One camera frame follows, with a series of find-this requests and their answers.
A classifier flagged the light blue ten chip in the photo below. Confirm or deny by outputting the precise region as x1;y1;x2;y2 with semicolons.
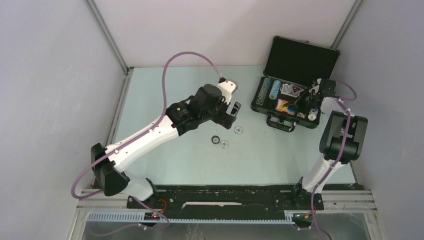
220;140;229;149
234;126;244;135

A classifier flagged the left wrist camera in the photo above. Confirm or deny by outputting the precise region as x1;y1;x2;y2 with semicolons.
217;79;238;105

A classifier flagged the green chip stack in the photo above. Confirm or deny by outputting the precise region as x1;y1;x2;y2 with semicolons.
307;108;319;122

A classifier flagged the purple chip stack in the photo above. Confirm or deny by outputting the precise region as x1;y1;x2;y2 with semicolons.
297;112;306;119

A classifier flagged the red black triangle marker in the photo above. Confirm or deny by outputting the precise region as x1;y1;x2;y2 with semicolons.
290;84;305;98

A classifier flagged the dark blue fifty chip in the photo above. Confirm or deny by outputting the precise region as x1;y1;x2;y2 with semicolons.
211;135;221;145

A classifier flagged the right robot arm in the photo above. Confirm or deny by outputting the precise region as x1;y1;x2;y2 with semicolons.
290;78;368;209

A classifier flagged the red playing card deck box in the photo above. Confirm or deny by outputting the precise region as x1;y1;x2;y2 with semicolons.
275;98;297;116

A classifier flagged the clear round dealer button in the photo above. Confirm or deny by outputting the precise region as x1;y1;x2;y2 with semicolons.
280;83;293;96

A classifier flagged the light blue chip stack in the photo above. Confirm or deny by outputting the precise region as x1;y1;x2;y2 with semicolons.
268;80;282;100

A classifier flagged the yellow round button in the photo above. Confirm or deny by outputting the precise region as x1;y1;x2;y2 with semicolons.
276;101;288;112

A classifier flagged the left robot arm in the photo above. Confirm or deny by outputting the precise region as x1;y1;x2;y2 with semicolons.
90;80;241;208

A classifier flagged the black poker set case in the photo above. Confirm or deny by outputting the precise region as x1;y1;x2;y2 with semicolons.
250;36;341;133

